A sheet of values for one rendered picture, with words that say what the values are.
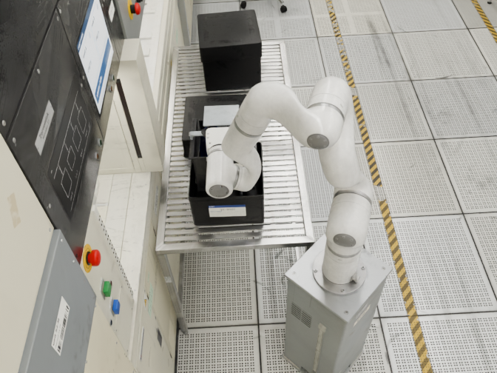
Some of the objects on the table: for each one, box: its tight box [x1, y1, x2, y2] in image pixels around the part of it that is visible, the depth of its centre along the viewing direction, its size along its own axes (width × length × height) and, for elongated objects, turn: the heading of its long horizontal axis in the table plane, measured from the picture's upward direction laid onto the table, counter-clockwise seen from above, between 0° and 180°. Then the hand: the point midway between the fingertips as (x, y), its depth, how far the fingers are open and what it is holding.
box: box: [197, 10, 262, 91], centre depth 250 cm, size 29×29×25 cm
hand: (221, 120), depth 176 cm, fingers closed on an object, 4 cm apart
